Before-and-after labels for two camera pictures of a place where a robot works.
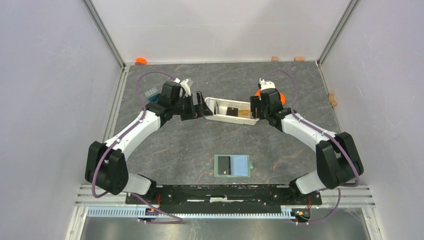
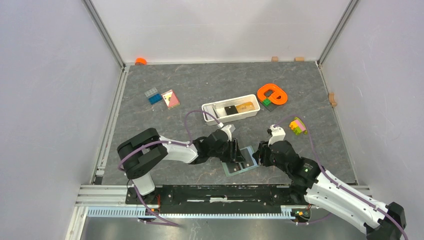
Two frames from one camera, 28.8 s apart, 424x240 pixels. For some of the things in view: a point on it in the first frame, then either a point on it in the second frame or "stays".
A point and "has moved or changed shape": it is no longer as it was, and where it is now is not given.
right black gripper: x=255 y=103 → x=260 y=155
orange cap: x=140 y=61 stays
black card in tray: x=232 y=111 stays
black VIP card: x=224 y=165 → x=233 y=167
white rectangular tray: x=230 y=111 has moved or changed shape
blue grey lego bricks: x=152 y=95 stays
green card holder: x=240 y=166 has moved or changed shape
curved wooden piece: x=331 y=96 stays
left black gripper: x=200 y=109 → x=234 y=155
